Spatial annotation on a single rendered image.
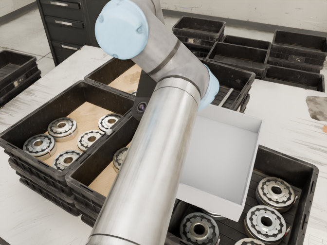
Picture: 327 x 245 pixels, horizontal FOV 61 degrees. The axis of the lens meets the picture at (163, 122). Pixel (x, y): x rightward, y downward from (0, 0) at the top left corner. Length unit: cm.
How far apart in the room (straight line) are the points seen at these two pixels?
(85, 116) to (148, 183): 87
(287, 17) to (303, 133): 281
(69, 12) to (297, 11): 271
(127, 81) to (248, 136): 73
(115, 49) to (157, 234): 26
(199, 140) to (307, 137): 73
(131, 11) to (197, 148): 39
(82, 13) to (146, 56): 196
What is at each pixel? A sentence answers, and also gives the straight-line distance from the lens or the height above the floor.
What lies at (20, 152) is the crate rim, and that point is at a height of 93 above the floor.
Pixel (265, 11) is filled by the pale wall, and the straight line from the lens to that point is 404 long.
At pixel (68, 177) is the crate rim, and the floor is 93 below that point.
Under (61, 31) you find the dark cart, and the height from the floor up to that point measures 56.
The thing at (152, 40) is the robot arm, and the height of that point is 137.
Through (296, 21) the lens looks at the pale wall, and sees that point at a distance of 406.
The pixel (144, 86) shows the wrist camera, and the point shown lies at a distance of 56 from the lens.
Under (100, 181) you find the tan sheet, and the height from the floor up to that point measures 83.
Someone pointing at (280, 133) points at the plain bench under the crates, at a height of 70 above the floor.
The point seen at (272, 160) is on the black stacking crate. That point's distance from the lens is 92.
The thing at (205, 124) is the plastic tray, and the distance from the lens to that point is 75.
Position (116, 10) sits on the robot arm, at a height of 141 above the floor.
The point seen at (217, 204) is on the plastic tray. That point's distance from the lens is 57.
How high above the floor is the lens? 155
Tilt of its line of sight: 42 degrees down
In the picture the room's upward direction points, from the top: straight up
